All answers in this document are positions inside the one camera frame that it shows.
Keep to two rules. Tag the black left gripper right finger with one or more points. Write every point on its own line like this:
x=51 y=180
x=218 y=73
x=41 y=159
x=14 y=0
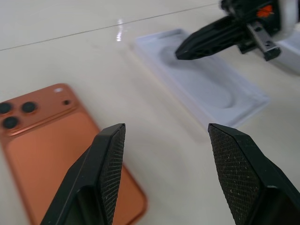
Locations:
x=241 y=173

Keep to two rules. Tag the orange smartphone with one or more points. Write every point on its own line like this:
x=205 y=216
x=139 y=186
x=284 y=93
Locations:
x=47 y=150

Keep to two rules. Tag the white phone box tray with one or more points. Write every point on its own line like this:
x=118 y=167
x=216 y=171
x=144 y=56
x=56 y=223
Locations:
x=201 y=84

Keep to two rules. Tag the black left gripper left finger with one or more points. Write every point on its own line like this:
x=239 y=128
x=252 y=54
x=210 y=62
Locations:
x=93 y=173

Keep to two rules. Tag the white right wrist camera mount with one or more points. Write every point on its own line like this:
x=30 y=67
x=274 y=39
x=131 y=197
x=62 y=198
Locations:
x=290 y=14

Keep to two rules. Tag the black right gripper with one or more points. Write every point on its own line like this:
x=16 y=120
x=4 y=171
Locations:
x=257 y=18

